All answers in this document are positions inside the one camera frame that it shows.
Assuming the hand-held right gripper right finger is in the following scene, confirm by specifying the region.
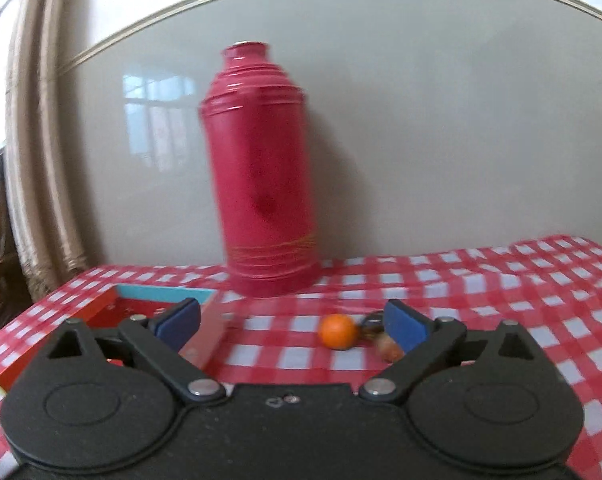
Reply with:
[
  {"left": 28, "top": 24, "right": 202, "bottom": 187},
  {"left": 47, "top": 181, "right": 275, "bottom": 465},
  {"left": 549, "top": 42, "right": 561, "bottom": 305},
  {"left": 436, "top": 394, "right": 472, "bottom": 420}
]
[{"left": 358, "top": 299, "right": 554, "bottom": 405}]

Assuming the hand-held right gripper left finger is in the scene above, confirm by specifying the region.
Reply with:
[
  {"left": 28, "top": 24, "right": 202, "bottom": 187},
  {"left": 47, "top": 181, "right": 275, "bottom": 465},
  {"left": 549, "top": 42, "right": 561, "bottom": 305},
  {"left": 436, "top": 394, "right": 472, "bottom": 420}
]
[{"left": 46, "top": 298, "right": 226, "bottom": 404}]

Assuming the small brown water chestnut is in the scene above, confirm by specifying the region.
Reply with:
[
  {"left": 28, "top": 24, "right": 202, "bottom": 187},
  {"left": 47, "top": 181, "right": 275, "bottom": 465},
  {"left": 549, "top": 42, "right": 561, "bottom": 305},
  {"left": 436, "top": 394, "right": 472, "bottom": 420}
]
[{"left": 376, "top": 335, "right": 406, "bottom": 362}]

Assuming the colourful cardboard box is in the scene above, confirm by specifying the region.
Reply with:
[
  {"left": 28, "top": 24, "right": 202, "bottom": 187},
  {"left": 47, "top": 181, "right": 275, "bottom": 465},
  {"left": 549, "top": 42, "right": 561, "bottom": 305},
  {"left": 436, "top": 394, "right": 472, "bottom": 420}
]
[{"left": 0, "top": 283, "right": 236, "bottom": 393}]

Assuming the small orange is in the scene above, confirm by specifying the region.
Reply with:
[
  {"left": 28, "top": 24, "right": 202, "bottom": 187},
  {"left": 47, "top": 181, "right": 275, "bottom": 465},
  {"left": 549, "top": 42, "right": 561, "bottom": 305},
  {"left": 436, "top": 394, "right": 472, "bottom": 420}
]
[{"left": 318, "top": 313, "right": 358, "bottom": 350}]

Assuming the red checked tablecloth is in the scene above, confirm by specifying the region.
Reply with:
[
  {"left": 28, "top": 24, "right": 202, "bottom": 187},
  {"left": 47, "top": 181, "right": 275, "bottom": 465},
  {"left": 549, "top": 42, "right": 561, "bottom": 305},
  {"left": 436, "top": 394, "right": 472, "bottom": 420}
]
[{"left": 0, "top": 235, "right": 602, "bottom": 480}]

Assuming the red thermos flask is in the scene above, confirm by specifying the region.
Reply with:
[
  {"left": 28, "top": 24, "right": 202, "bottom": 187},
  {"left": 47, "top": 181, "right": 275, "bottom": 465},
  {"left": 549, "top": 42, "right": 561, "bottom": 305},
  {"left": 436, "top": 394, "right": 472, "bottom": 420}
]
[{"left": 198, "top": 41, "right": 318, "bottom": 297}]

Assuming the beige curtain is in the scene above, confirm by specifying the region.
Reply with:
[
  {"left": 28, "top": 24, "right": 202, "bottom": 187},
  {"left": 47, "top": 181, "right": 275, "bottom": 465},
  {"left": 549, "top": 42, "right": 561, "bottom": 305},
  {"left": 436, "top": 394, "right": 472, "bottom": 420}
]
[{"left": 6, "top": 0, "right": 89, "bottom": 301}]

